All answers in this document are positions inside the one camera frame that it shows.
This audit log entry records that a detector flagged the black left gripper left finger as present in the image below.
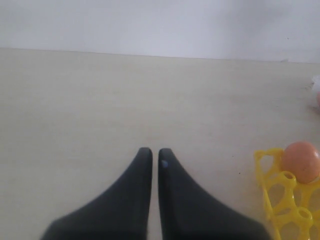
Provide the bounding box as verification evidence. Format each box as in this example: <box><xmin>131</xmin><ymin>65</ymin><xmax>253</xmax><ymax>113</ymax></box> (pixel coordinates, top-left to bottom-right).
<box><xmin>42</xmin><ymin>147</ymin><xmax>153</xmax><ymax>240</ymax></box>

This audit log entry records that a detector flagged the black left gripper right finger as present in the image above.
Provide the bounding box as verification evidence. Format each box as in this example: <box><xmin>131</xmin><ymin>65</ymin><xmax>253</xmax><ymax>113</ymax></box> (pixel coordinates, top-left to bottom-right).
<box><xmin>158</xmin><ymin>148</ymin><xmax>271</xmax><ymax>240</ymax></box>

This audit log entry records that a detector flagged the yellow plastic egg tray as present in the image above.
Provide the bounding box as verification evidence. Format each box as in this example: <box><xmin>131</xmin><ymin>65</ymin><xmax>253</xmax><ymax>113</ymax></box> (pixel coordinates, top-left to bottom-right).
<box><xmin>253</xmin><ymin>148</ymin><xmax>320</xmax><ymax>240</ymax></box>

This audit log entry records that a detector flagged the clear plastic container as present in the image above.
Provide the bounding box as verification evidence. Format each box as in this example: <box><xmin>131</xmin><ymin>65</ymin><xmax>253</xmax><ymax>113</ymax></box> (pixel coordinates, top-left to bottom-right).
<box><xmin>309</xmin><ymin>75</ymin><xmax>320</xmax><ymax>110</ymax></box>

